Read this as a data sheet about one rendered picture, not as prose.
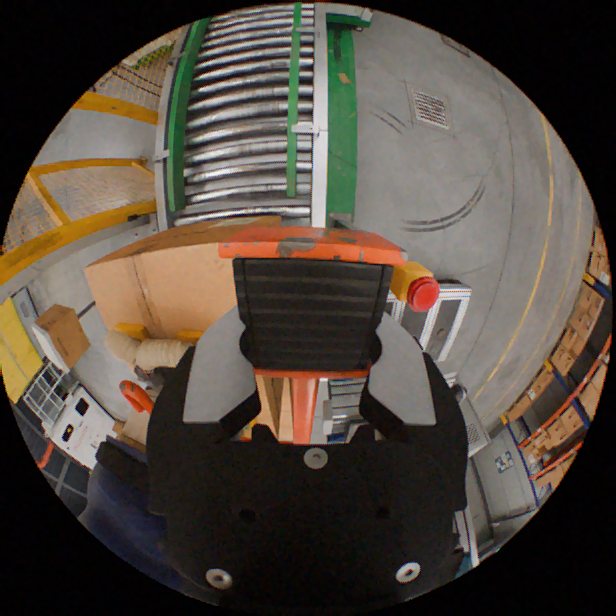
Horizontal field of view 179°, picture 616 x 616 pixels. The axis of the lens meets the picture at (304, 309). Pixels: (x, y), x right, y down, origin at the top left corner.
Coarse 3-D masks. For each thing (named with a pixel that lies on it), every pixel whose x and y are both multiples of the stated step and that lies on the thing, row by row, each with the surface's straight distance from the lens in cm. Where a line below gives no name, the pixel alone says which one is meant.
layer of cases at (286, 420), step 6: (288, 378) 124; (288, 384) 129; (288, 390) 134; (282, 396) 141; (288, 396) 140; (282, 402) 148; (288, 402) 147; (282, 408) 155; (288, 408) 155; (282, 414) 164; (288, 414) 163; (282, 420) 174; (288, 420) 173; (282, 426) 185; (288, 426) 184; (282, 432) 198; (288, 432) 197; (288, 438) 212
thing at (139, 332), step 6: (120, 324) 48; (126, 324) 47; (132, 324) 45; (120, 330) 47; (126, 330) 45; (132, 330) 44; (138, 330) 42; (144, 330) 42; (132, 336) 45; (138, 336) 43; (144, 336) 42; (138, 372) 48
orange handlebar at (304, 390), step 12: (120, 384) 35; (132, 384) 33; (300, 384) 16; (312, 384) 16; (132, 396) 34; (144, 396) 33; (300, 396) 17; (312, 396) 17; (144, 408) 35; (300, 408) 19; (312, 408) 19; (300, 420) 21; (312, 420) 21; (300, 432) 24
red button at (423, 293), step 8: (416, 280) 37; (424, 280) 37; (432, 280) 38; (408, 288) 37; (416, 288) 37; (424, 288) 37; (432, 288) 38; (408, 296) 37; (416, 296) 37; (424, 296) 38; (432, 296) 39; (408, 304) 39; (416, 304) 38; (424, 304) 39; (432, 304) 40
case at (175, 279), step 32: (192, 224) 71; (224, 224) 49; (256, 224) 41; (128, 256) 38; (160, 256) 32; (192, 256) 29; (96, 288) 51; (128, 288) 41; (160, 288) 34; (192, 288) 31; (224, 288) 28; (128, 320) 46; (160, 320) 39; (192, 320) 34
